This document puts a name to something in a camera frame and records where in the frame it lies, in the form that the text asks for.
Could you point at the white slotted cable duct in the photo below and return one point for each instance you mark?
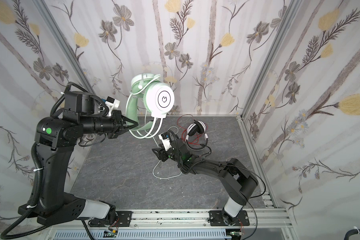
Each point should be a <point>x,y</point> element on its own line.
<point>176,234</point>

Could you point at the white black headphones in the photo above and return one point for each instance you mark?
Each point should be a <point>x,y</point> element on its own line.
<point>200,128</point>

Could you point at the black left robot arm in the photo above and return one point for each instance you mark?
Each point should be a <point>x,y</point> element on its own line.
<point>75,114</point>

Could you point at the mint green headphones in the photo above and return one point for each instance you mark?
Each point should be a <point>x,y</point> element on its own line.
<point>158,98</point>

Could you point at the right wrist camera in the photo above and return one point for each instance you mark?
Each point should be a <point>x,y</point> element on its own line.
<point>164,137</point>

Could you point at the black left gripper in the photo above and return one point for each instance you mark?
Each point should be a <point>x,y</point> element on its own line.
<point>118,124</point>

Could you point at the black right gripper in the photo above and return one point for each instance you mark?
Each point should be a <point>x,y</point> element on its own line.
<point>162,153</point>

